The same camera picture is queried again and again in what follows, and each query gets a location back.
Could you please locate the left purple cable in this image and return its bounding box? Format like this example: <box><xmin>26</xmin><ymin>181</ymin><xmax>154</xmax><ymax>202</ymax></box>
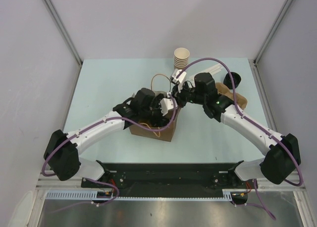
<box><xmin>41</xmin><ymin>99</ymin><xmax>178</xmax><ymax>213</ymax></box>

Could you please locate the stack of brown paper cups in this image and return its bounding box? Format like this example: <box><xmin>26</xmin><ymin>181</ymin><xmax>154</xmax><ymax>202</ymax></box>
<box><xmin>174</xmin><ymin>48</ymin><xmax>190</xmax><ymax>69</ymax></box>

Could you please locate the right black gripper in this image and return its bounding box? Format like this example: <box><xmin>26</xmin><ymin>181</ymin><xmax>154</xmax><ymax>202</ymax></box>
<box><xmin>170</xmin><ymin>79</ymin><xmax>206</xmax><ymax>109</ymax></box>

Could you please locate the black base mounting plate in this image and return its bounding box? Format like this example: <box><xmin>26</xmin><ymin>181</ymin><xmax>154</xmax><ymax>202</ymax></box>
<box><xmin>80</xmin><ymin>162</ymin><xmax>288</xmax><ymax>198</ymax></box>

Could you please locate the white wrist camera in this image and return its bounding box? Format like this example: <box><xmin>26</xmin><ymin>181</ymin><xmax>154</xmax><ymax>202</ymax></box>
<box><xmin>160</xmin><ymin>98</ymin><xmax>178</xmax><ymax>116</ymax></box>
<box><xmin>170</xmin><ymin>68</ymin><xmax>187</xmax><ymax>90</ymax></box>

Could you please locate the brown cardboard cup carrier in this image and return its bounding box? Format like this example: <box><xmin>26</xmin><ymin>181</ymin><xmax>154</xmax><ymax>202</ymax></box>
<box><xmin>215</xmin><ymin>82</ymin><xmax>248</xmax><ymax>110</ymax></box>

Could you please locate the white slotted cable duct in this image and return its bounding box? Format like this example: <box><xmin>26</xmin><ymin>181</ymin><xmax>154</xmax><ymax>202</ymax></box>
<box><xmin>45</xmin><ymin>190</ymin><xmax>232</xmax><ymax>202</ymax></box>

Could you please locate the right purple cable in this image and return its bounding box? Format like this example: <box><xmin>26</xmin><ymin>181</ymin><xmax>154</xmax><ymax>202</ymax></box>
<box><xmin>176</xmin><ymin>57</ymin><xmax>305</xmax><ymax>220</ymax></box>

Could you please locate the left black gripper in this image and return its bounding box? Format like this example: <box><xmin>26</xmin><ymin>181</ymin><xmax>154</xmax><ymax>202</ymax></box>
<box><xmin>139</xmin><ymin>94</ymin><xmax>172</xmax><ymax>132</ymax></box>

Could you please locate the brown paper takeout bag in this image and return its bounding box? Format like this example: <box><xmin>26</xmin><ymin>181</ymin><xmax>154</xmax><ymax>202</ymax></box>
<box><xmin>128</xmin><ymin>73</ymin><xmax>181</xmax><ymax>143</ymax></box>

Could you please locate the purple cable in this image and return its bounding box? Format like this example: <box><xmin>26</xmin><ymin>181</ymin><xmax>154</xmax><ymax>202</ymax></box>
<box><xmin>176</xmin><ymin>57</ymin><xmax>305</xmax><ymax>220</ymax></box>
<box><xmin>41</xmin><ymin>99</ymin><xmax>178</xmax><ymax>213</ymax></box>

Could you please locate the bundle of white straws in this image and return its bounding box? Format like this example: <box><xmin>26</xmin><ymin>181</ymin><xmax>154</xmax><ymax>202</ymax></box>
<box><xmin>189</xmin><ymin>64</ymin><xmax>223</xmax><ymax>80</ymax></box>

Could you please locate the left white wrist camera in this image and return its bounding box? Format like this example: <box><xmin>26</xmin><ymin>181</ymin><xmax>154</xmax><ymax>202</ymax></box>
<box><xmin>160</xmin><ymin>98</ymin><xmax>178</xmax><ymax>116</ymax></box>

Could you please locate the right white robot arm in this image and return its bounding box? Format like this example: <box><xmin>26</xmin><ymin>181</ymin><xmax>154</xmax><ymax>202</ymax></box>
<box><xmin>170</xmin><ymin>69</ymin><xmax>301</xmax><ymax>188</ymax></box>

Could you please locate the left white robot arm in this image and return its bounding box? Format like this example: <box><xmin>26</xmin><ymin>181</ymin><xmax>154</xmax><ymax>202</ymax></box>
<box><xmin>42</xmin><ymin>88</ymin><xmax>177</xmax><ymax>187</ymax></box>

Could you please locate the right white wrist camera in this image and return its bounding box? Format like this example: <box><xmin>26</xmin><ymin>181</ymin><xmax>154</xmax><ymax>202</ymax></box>
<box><xmin>170</xmin><ymin>68</ymin><xmax>187</xmax><ymax>90</ymax></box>

